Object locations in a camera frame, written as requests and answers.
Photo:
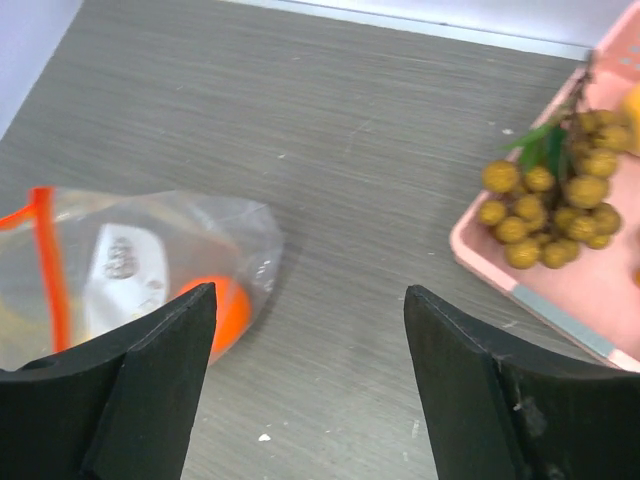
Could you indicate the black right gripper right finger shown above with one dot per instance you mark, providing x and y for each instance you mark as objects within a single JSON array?
[{"x": 499, "y": 407}]

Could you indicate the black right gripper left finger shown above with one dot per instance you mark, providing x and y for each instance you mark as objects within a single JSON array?
[{"x": 120, "y": 406}]

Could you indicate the clear zip bag orange zipper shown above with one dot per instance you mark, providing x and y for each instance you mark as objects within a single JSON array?
[{"x": 76, "y": 264}]

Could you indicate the orange tangerine with leaf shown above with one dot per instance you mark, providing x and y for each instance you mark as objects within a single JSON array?
[{"x": 234, "y": 310}]

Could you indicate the orange fruit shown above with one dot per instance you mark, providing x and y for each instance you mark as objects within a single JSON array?
[{"x": 630, "y": 108}]

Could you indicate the pink plastic basket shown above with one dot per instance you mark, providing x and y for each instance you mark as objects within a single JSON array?
[{"x": 594, "y": 301}]

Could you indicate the brown longan bunch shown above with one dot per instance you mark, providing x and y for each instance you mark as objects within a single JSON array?
[{"x": 552, "y": 199}]

